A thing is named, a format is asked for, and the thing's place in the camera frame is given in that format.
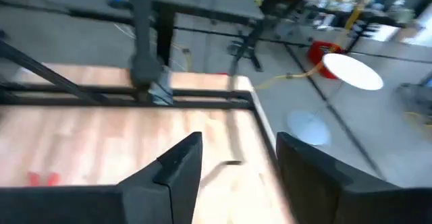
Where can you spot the black T-foot desk leg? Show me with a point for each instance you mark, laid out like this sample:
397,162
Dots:
251,38

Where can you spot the red bucket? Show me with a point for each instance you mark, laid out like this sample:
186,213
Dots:
317,57

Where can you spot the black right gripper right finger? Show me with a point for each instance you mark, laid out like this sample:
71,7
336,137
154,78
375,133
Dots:
337,200

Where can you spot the black metal table frame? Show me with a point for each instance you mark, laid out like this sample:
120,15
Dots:
202,104

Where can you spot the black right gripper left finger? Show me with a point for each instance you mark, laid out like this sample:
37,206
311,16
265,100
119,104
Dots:
101,207

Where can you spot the grey desk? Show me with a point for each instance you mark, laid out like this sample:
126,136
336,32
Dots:
209,1

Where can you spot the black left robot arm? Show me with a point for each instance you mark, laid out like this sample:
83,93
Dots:
143,42

